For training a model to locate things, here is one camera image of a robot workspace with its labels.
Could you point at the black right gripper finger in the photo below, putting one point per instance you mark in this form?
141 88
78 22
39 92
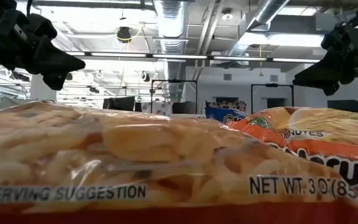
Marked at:
331 89
328 73

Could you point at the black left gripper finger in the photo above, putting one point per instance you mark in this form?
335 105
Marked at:
57 59
55 81

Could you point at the orange Maruchan ramen packet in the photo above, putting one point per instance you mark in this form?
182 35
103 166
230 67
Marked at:
322 124

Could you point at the red Maruchan ramen packet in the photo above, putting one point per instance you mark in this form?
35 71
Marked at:
104 149

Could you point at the black ceiling spotlight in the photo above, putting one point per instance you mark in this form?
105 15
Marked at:
68 76
145 77

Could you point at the white pillar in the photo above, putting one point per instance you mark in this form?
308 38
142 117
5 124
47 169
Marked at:
39 91

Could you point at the black monitor on stand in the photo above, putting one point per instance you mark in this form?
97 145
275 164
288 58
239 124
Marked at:
345 106

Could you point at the fluorescent ceiling light panel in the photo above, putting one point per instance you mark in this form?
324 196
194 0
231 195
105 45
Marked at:
291 40

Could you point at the grey fabric partition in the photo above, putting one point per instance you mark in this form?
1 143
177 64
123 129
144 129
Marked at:
2 104

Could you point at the dark polka dot panel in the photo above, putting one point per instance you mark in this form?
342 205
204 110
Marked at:
228 104

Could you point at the white colourful printed banner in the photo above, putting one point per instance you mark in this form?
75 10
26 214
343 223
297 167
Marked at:
160 109

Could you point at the round ceiling fixture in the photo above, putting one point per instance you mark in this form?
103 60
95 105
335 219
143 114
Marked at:
227 15

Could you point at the long LED light bar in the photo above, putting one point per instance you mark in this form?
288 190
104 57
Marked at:
179 56

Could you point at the grey wall vent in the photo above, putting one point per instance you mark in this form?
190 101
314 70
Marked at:
273 78
227 76

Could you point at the black metal frame rig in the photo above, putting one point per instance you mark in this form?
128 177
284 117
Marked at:
272 85
174 81

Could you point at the black overhead camera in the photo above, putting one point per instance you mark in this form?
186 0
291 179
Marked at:
124 33

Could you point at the silver spiral air duct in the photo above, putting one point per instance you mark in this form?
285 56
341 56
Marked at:
269 9

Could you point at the silver ribbed air duct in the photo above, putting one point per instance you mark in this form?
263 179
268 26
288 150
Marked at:
171 31

